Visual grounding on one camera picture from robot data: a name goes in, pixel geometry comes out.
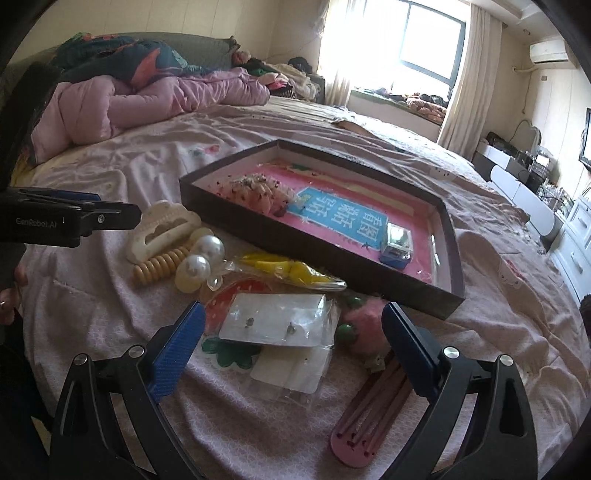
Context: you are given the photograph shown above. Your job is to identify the pink printed bed sheet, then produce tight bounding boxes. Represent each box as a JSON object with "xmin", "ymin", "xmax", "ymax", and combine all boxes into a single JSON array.
[{"xmin": 9, "ymin": 95, "xmax": 585, "ymax": 480}]

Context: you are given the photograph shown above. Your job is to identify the heart shaped mirror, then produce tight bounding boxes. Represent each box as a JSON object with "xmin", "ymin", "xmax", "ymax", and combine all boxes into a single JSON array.
[{"xmin": 512, "ymin": 119, "xmax": 542, "ymax": 149}]

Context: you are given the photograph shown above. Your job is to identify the pink quilt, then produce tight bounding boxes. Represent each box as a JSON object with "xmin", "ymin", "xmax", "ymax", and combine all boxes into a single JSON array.
[{"xmin": 30, "ymin": 67, "xmax": 271, "ymax": 164}]

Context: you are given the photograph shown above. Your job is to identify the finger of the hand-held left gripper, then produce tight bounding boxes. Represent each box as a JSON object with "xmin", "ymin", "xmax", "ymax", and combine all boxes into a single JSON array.
[
  {"xmin": 79, "ymin": 202, "xmax": 143, "ymax": 237},
  {"xmin": 4, "ymin": 187, "xmax": 102, "ymax": 206}
]

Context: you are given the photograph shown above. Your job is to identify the sheer white curtain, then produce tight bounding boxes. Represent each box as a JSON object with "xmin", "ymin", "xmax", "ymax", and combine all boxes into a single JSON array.
[{"xmin": 318, "ymin": 0, "xmax": 411, "ymax": 112}]

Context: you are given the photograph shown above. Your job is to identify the clear pearl hair clip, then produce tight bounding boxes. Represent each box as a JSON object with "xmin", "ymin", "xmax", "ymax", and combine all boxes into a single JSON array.
[{"xmin": 174, "ymin": 226, "xmax": 226, "ymax": 294}]

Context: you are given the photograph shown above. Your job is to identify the white air conditioner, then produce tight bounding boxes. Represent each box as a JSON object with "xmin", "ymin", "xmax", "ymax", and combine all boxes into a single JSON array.
[{"xmin": 529, "ymin": 39, "xmax": 570, "ymax": 65}]

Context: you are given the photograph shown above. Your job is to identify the long brown pink hair clip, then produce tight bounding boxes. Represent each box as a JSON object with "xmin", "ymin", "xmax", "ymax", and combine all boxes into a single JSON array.
[{"xmin": 330, "ymin": 353, "xmax": 416, "ymax": 469}]

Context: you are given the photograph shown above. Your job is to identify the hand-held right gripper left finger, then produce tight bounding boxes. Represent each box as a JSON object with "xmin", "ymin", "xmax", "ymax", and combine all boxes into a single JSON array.
[{"xmin": 48, "ymin": 301, "xmax": 208, "ymax": 480}]

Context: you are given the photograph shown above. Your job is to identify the low white cabinet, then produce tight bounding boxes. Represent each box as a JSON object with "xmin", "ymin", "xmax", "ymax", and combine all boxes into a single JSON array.
[{"xmin": 473, "ymin": 138, "xmax": 564, "ymax": 241}]

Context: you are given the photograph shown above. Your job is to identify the dark shallow cardboard box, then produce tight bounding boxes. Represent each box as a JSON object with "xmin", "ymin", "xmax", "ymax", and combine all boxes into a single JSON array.
[{"xmin": 179, "ymin": 138, "xmax": 466, "ymax": 321}]

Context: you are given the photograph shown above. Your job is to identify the bagged plain white card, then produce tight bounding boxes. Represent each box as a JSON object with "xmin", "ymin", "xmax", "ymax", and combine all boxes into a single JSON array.
[{"xmin": 249, "ymin": 344, "xmax": 333, "ymax": 402}]

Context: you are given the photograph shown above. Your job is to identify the bagged yellow bangles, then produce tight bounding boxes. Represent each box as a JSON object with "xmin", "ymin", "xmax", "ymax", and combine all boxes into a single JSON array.
[{"xmin": 224, "ymin": 251, "xmax": 348, "ymax": 294}]

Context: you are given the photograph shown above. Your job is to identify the pink fluffy hair tie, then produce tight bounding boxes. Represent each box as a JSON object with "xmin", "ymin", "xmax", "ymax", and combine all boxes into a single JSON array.
[{"xmin": 335, "ymin": 295, "xmax": 393, "ymax": 358}]

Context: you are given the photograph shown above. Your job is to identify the orange hair comb clip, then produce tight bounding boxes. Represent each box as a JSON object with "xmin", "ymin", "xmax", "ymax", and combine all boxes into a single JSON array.
[{"xmin": 133, "ymin": 244, "xmax": 191, "ymax": 286}]

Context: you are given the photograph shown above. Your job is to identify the dark brown object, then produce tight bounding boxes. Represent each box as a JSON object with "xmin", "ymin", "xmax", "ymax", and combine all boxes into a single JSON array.
[{"xmin": 579, "ymin": 293, "xmax": 591, "ymax": 342}]

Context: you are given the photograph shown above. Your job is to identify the pink book with blue label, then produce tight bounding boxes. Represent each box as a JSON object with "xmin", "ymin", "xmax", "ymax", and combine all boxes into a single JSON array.
[{"xmin": 215, "ymin": 159, "xmax": 437, "ymax": 282}]

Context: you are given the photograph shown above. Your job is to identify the person's left hand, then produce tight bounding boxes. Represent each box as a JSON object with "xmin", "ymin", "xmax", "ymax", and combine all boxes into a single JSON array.
[{"xmin": 0, "ymin": 265, "xmax": 28, "ymax": 326}]

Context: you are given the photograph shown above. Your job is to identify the cream curtain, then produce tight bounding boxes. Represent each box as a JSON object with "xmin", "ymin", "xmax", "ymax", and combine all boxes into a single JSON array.
[{"xmin": 436, "ymin": 4, "xmax": 502, "ymax": 160}]

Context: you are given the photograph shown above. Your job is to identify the grey headboard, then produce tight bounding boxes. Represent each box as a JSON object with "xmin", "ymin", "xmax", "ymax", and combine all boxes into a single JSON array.
[{"xmin": 111, "ymin": 31, "xmax": 234, "ymax": 70}]

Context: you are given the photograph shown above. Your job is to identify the small blue box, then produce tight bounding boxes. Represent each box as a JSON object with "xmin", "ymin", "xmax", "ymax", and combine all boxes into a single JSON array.
[{"xmin": 379, "ymin": 222, "xmax": 414, "ymax": 268}]

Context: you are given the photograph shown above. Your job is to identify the bagged earring card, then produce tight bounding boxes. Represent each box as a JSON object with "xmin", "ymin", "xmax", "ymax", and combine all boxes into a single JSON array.
[{"xmin": 217, "ymin": 292, "xmax": 340, "ymax": 348}]

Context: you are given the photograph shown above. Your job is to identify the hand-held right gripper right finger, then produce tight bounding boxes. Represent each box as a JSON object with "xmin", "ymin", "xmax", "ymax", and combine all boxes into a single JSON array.
[{"xmin": 381, "ymin": 301, "xmax": 539, "ymax": 480}]

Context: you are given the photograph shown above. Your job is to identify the patterned blanket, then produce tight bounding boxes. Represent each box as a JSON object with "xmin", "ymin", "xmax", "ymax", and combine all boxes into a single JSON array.
[{"xmin": 404, "ymin": 91, "xmax": 450, "ymax": 123}]

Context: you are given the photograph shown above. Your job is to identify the cream hair claw clip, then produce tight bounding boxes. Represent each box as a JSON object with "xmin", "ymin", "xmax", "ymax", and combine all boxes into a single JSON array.
[{"xmin": 127, "ymin": 200, "xmax": 202, "ymax": 265}]

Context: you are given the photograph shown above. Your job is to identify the white drawer dresser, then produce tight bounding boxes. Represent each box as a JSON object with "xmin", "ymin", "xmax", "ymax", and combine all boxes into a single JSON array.
[{"xmin": 549, "ymin": 194, "xmax": 591, "ymax": 305}]

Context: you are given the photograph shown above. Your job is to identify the pile of clothes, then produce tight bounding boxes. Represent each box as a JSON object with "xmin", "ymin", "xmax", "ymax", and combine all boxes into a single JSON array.
[{"xmin": 233, "ymin": 48, "xmax": 324, "ymax": 102}]

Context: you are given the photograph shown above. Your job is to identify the black television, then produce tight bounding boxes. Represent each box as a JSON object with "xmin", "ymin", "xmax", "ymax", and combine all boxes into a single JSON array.
[{"xmin": 579, "ymin": 108, "xmax": 591, "ymax": 169}]

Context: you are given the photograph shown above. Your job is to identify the window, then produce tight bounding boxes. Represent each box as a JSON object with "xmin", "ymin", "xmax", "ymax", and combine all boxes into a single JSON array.
[{"xmin": 399, "ymin": 0, "xmax": 467, "ymax": 95}]

